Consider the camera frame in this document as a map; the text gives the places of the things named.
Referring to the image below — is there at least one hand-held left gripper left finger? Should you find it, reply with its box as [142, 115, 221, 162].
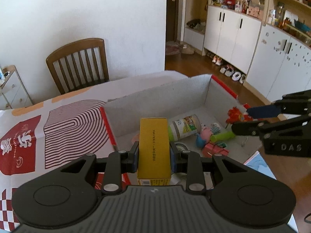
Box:
[61, 142, 139, 195]

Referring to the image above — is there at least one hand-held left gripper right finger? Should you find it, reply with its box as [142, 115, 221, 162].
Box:
[169, 142, 245, 196]

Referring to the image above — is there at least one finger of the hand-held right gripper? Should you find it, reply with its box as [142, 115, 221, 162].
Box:
[246, 92, 311, 119]
[231, 114, 311, 140]

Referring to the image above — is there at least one red orange toy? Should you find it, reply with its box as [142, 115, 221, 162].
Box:
[226, 107, 253, 128]

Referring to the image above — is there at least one yellow carton box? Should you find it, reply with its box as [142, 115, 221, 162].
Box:
[137, 118, 172, 186]

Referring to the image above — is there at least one green plastic stick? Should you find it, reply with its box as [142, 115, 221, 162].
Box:
[210, 131, 236, 143]

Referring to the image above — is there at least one pink eraser block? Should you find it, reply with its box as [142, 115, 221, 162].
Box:
[203, 143, 229, 158]

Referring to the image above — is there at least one white bottle with green label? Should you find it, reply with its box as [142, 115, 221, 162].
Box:
[168, 115, 202, 140]

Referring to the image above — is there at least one pink pig toy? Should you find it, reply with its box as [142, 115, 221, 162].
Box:
[196, 123, 221, 149]

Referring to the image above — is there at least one red cardboard box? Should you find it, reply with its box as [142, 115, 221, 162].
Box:
[95, 74, 263, 190]

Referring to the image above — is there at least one row of shoes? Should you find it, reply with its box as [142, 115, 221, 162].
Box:
[206, 51, 246, 84]

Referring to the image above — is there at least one blue bowl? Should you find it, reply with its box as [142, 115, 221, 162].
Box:
[294, 19, 311, 32]

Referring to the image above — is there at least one patterned floor rug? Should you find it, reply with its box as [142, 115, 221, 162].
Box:
[166, 42, 181, 55]

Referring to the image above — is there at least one row of shelf knickknacks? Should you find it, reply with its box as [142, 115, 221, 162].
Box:
[210, 0, 266, 20]

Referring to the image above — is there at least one dark bag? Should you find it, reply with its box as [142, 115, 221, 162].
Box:
[187, 19, 203, 29]

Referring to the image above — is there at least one wooden chair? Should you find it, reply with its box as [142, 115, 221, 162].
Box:
[46, 38, 110, 96]

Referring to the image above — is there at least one dark brown door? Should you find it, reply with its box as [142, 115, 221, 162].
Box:
[166, 0, 187, 42]

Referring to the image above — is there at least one white drawer cabinet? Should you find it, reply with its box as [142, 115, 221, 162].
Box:
[0, 65, 33, 111]

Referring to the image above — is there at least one white wooden wall cabinet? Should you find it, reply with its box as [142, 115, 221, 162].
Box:
[183, 0, 311, 105]

